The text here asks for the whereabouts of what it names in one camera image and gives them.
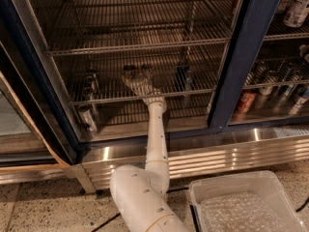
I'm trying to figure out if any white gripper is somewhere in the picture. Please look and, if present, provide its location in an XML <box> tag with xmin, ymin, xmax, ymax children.
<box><xmin>122</xmin><ymin>68</ymin><xmax>165</xmax><ymax>105</ymax></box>

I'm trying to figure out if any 7up can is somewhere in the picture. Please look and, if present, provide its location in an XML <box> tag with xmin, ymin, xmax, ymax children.
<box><xmin>122</xmin><ymin>65</ymin><xmax>137</xmax><ymax>79</ymax></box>

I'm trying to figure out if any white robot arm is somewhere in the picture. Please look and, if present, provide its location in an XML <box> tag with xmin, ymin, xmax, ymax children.
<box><xmin>109</xmin><ymin>65</ymin><xmax>189</xmax><ymax>232</ymax></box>

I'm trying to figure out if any steel fridge base grille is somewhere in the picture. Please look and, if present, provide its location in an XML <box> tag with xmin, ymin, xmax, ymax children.
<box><xmin>81</xmin><ymin>125</ymin><xmax>309</xmax><ymax>189</ymax></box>

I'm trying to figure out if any open glass fridge door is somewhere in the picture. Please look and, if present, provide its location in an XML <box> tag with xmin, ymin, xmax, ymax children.
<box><xmin>0</xmin><ymin>0</ymin><xmax>78</xmax><ymax>167</ymax></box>

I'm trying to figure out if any red can behind glass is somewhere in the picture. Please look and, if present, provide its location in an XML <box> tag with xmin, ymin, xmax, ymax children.
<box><xmin>233</xmin><ymin>91</ymin><xmax>257</xmax><ymax>121</ymax></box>

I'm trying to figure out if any blue white can right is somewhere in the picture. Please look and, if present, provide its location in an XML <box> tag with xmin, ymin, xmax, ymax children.
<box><xmin>289</xmin><ymin>87</ymin><xmax>309</xmax><ymax>115</ymax></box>

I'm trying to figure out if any white can top right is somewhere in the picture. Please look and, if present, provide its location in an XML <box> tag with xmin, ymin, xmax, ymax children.
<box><xmin>283</xmin><ymin>0</ymin><xmax>309</xmax><ymax>28</ymax></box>

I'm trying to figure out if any bubble wrap sheet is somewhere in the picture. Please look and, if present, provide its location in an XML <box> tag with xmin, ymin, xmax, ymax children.
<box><xmin>201</xmin><ymin>192</ymin><xmax>290</xmax><ymax>232</ymax></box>

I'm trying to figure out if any clear plastic bin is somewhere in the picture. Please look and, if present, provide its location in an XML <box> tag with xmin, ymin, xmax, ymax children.
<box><xmin>189</xmin><ymin>171</ymin><xmax>308</xmax><ymax>232</ymax></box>

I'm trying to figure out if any lower wire shelf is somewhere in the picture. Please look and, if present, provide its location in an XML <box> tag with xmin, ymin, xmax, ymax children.
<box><xmin>69</xmin><ymin>53</ymin><xmax>223</xmax><ymax>107</ymax></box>

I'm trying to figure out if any wire shelf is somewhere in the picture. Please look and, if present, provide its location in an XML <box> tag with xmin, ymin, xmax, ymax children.
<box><xmin>69</xmin><ymin>53</ymin><xmax>223</xmax><ymax>107</ymax></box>
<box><xmin>47</xmin><ymin>0</ymin><xmax>234</xmax><ymax>56</ymax></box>

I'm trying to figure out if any upper wire shelf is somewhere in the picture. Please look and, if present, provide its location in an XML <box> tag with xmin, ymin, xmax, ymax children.
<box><xmin>47</xmin><ymin>0</ymin><xmax>234</xmax><ymax>56</ymax></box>

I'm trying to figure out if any black floor cable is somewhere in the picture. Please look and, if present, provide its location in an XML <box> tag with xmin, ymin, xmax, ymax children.
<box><xmin>91</xmin><ymin>187</ymin><xmax>190</xmax><ymax>232</ymax></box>

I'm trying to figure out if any dark blue fridge door frame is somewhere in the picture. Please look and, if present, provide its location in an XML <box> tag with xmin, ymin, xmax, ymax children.
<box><xmin>208</xmin><ymin>0</ymin><xmax>280</xmax><ymax>130</ymax></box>

